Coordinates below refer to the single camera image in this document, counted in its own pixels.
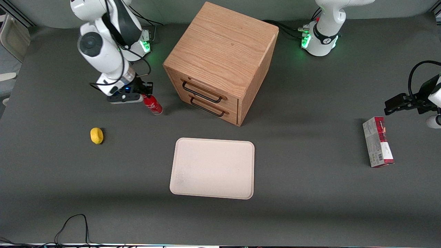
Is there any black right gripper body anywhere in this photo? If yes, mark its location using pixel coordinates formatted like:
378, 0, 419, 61
116, 78, 149, 98

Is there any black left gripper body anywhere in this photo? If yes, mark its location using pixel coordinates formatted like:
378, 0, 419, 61
412, 76, 441, 115

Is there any red coke bottle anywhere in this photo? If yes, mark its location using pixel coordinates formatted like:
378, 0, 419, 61
142, 94, 164, 116

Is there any beige rectangular tray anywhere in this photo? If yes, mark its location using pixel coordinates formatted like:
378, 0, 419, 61
169, 137, 255, 200

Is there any grey and red carton box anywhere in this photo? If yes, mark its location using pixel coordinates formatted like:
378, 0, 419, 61
362, 116, 395, 168

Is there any yellow lemon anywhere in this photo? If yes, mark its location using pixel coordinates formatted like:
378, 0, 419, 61
90, 127, 104, 145

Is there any wooden drawer cabinet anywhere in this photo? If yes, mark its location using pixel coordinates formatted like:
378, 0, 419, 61
162, 1, 280, 127

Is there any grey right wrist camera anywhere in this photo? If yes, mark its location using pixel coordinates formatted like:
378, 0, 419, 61
106, 92, 144, 105

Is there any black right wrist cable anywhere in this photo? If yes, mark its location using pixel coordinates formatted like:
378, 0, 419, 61
90, 0, 152, 87

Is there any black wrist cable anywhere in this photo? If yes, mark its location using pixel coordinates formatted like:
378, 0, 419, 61
408, 60, 441, 101
90, 0, 152, 87

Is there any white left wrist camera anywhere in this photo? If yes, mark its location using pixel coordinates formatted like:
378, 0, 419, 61
425, 114, 441, 129

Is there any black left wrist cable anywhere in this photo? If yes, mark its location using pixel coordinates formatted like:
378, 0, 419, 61
408, 60, 441, 101

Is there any black drawer handle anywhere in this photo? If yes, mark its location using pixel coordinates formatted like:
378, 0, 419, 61
188, 94, 229, 117
181, 79, 228, 104

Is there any black right arm base cable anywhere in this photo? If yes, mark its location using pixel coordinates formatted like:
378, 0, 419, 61
128, 5, 163, 44

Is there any black arm base cable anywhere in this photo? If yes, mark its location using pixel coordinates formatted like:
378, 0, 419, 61
128, 5, 163, 44
263, 7, 323, 40

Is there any black left arm base cable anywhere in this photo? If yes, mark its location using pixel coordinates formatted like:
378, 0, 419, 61
263, 7, 323, 40

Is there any black cable loop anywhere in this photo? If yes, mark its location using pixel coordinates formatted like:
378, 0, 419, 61
0, 214, 107, 248

